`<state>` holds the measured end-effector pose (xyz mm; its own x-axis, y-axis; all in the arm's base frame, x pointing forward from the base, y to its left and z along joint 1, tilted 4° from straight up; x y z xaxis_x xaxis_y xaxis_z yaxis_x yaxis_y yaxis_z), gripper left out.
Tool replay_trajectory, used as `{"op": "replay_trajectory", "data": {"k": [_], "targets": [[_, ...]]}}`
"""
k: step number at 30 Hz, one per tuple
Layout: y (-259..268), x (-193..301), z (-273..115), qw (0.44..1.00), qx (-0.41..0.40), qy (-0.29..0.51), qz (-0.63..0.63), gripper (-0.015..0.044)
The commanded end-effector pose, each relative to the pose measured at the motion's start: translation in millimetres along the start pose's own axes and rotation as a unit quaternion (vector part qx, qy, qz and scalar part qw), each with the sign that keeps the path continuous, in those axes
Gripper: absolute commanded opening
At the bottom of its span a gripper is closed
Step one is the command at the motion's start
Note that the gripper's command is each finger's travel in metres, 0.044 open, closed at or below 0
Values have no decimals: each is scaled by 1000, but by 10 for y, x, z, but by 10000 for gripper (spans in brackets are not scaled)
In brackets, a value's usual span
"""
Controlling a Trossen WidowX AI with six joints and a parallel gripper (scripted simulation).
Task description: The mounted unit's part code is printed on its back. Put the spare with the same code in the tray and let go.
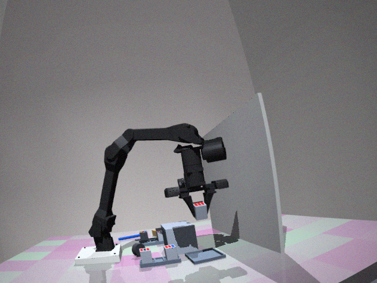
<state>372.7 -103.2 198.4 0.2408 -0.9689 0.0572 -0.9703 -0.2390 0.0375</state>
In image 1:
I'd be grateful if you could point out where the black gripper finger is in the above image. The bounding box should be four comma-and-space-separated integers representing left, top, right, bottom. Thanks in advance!
178, 196, 195, 217
203, 192, 216, 215

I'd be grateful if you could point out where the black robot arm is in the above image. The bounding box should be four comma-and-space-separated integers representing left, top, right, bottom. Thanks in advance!
88, 123, 227, 252

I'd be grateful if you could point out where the white flat panel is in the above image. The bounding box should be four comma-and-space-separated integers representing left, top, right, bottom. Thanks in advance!
202, 93, 285, 254

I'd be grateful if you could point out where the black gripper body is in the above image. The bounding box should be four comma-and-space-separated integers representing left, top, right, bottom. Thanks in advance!
164, 164, 229, 198

